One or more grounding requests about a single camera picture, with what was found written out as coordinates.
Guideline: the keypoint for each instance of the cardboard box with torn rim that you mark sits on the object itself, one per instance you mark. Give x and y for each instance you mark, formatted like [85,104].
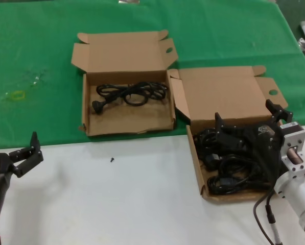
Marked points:
[129,122]

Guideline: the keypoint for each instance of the crinkled clear plastic bag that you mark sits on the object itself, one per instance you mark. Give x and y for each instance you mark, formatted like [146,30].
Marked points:
[301,44]

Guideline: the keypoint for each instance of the small black screw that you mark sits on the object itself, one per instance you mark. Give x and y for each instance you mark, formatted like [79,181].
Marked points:
[112,159]

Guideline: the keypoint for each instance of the clear plastic scraps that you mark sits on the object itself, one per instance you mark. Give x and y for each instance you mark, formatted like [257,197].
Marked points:
[36,79]

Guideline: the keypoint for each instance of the open brown cardboard box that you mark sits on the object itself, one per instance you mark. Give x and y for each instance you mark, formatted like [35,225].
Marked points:
[218,97]

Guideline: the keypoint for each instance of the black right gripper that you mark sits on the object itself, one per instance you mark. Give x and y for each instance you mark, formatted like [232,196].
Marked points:
[263,137]

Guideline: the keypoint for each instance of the yellow rubber band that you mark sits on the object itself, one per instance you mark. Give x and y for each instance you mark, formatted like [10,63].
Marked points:
[13,95]

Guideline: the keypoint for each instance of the silver foil object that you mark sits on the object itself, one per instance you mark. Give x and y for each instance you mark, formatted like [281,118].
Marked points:
[128,1]

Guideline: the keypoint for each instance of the green table cloth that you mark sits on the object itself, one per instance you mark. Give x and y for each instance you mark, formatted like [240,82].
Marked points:
[40,38]

